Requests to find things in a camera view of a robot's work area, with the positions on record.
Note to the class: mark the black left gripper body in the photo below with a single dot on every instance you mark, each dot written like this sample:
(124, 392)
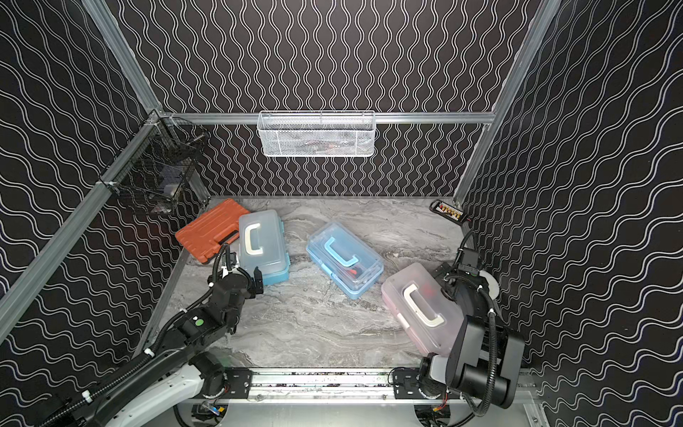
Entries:
(229, 269)

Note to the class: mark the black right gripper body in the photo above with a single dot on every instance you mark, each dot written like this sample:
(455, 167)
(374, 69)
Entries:
(449, 270)

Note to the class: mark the blue toolbox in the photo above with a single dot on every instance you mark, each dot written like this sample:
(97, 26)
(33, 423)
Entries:
(262, 246)
(346, 259)

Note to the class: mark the pink toolbox with clear lid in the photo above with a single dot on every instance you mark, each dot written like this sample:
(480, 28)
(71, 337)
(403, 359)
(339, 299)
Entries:
(415, 299)

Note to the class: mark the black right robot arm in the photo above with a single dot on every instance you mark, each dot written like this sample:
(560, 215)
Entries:
(484, 363)

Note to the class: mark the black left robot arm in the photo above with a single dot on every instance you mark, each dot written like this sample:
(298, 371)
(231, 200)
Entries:
(177, 366)

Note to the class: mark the white tape roll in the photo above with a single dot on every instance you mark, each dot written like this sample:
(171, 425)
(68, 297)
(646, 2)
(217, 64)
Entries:
(492, 284)

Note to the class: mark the red plastic tool case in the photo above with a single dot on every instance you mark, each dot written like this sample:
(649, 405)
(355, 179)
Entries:
(204, 237)

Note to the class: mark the screwdriver bit holder box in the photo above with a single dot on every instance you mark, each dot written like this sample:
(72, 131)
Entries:
(448, 211)

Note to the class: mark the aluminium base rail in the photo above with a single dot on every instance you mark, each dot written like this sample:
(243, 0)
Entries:
(328, 386)

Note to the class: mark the black wire basket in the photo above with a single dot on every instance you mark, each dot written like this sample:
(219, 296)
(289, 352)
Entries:
(154, 181)

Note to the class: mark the white wire mesh basket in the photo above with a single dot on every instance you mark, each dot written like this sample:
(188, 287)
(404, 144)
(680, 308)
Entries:
(317, 133)

